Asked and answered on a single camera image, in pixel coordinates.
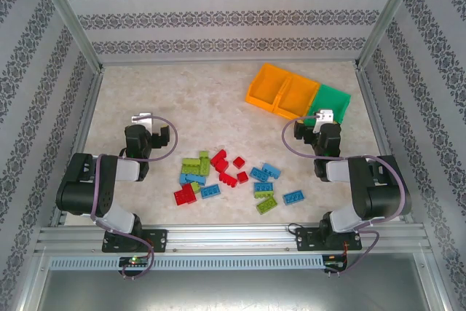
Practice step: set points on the orange plastic bin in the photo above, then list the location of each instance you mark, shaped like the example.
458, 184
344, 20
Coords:
265, 87
296, 98

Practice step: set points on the green plastic bin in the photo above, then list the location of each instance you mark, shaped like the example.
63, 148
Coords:
333, 101

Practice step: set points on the blue lego brick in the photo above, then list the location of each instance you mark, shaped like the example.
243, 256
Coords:
264, 186
211, 191
259, 174
273, 169
192, 179
293, 197

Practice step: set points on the small lime green lego brick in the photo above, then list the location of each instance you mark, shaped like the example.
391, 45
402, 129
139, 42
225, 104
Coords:
196, 187

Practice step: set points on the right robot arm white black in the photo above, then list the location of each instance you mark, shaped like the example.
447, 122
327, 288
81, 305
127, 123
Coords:
338, 172

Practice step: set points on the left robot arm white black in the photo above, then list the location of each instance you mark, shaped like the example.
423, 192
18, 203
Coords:
123, 170

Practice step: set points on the small controller circuit board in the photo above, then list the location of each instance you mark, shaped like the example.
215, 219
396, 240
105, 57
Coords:
127, 261
333, 263

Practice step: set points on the grey metal sheet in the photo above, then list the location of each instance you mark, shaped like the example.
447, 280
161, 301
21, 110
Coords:
233, 293

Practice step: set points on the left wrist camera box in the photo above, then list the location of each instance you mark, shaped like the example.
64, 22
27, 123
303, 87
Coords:
143, 118

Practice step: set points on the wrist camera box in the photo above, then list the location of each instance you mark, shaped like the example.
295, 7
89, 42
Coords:
143, 118
324, 116

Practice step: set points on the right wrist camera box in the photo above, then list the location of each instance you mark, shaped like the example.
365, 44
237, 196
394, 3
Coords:
324, 116

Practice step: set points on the aluminium side rail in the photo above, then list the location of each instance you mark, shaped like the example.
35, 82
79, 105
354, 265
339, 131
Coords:
81, 136
370, 100

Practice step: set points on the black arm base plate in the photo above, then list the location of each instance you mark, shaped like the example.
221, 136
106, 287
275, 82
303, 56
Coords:
304, 240
160, 240

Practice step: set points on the aluminium mounting rail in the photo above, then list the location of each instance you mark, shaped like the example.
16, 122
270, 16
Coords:
233, 240

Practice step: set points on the aluminium frame post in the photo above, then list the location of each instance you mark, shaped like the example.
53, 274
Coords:
387, 16
71, 19

